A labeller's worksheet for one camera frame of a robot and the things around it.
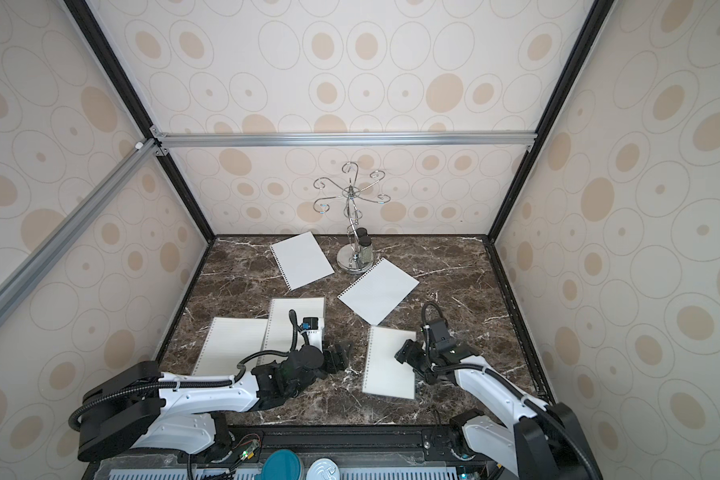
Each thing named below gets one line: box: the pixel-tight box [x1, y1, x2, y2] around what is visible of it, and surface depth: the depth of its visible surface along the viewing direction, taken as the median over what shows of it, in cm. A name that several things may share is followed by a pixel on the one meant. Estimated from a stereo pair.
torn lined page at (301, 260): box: [270, 231, 335, 291], surface depth 116 cm
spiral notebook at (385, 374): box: [362, 326, 417, 400], surface depth 87 cm
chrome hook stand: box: [313, 161, 391, 274], surface depth 94 cm
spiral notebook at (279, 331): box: [258, 297, 325, 364], surface depth 99 cm
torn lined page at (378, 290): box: [337, 257, 420, 326], surface depth 108 cm
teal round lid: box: [254, 449, 302, 480], surface depth 66 cm
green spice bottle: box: [358, 236, 374, 268], surface depth 105 cm
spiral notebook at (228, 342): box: [192, 317, 268, 377], surface depth 95 cm
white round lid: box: [306, 458, 340, 480], surface depth 67 cm
